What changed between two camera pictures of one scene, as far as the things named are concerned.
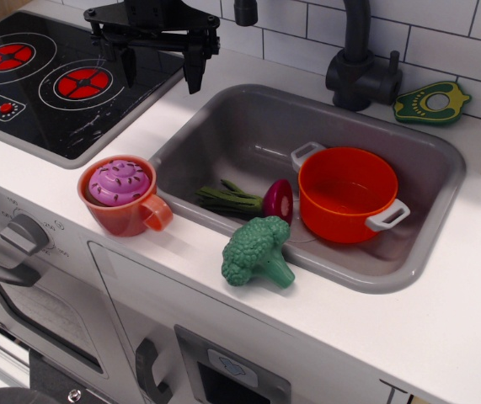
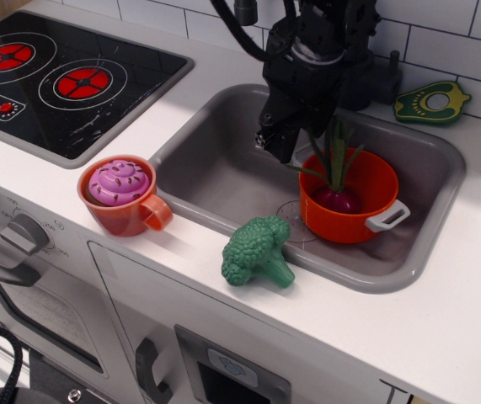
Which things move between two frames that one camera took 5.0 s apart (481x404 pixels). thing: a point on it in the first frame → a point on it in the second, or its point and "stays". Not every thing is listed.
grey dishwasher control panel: [218, 374] stays
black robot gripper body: [154, 24] → [302, 82]
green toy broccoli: [254, 249] stays
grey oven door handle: [0, 260] stays
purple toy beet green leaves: [278, 202] → [335, 196]
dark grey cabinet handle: [146, 353] stays
